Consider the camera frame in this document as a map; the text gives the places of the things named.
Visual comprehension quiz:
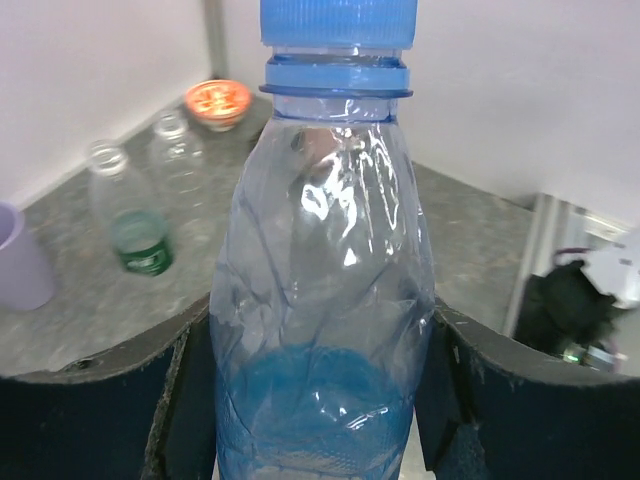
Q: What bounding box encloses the red patterned bowl right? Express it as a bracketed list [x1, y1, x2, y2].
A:
[185, 79, 253, 133]

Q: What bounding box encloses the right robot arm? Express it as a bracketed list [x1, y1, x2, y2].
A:
[513, 232, 639, 373]

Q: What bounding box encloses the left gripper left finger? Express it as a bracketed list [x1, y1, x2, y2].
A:
[1, 297, 216, 479]

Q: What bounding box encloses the green label water bottle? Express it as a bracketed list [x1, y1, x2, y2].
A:
[88, 141, 174, 278]

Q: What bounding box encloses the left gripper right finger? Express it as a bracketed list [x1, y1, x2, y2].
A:
[415, 301, 639, 479]

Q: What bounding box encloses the blue label water bottle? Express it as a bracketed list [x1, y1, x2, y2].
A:
[209, 47, 435, 479]

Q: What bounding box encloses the clear plastic bottle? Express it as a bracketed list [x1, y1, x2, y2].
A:
[149, 109, 206, 209]

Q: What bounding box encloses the blue bottle cap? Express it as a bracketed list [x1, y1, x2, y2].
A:
[260, 0, 418, 50]

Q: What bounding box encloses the purple plastic cup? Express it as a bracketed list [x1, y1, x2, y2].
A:
[1, 202, 55, 311]

